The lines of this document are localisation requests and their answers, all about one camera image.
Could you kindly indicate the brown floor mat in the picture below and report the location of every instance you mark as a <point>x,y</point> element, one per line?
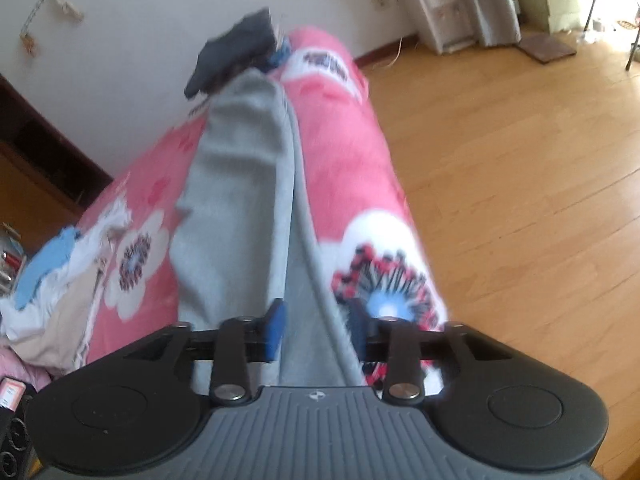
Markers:
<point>545,49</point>

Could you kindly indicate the pink floral blanket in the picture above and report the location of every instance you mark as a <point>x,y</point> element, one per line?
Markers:
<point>368,248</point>

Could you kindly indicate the wall socket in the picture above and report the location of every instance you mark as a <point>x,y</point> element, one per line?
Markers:
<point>381,4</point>

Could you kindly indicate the light blue garment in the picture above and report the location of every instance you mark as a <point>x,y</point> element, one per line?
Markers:
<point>54,254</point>

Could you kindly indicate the beige garment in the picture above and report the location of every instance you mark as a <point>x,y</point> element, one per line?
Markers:
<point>60,346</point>

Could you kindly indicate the brown folded clothes in stack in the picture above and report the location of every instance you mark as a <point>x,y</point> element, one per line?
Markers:
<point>265,62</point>

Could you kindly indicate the white water dispenser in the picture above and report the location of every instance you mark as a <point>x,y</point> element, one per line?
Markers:
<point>442,25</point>

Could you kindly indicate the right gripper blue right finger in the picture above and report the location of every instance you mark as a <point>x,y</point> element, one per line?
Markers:
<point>396,344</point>

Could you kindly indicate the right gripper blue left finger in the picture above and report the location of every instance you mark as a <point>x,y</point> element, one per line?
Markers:
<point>239,342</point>

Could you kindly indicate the black folded garment on stack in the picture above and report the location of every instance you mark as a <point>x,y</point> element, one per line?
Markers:
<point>248,43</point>

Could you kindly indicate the white garment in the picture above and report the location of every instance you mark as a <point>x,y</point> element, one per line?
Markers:
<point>88,247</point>

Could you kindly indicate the beige curtain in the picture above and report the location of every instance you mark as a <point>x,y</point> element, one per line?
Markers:
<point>495,22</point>

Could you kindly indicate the wall hook rack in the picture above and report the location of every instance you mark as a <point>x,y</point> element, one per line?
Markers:
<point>58,11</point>

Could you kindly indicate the pink padded jacket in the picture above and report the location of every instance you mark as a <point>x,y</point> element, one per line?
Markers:
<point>12,366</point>

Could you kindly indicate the wooden door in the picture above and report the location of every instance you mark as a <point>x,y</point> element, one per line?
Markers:
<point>46,183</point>

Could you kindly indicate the grey sweatpants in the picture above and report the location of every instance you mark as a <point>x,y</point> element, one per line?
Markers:
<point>245,237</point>

